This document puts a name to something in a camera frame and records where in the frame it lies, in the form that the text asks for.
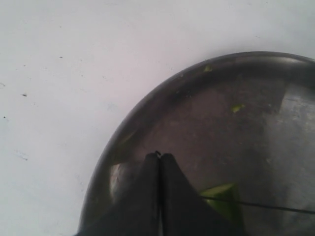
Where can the green cucumber piece with stem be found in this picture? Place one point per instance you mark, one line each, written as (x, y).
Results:
(224, 200)

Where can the round steel plate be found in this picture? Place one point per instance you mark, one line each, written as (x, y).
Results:
(267, 148)

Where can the small cucumber scrap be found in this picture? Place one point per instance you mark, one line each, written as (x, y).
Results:
(237, 108)

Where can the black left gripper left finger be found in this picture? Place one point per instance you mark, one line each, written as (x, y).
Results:
(136, 213)

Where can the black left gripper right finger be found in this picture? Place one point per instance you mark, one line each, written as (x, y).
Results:
(184, 212)

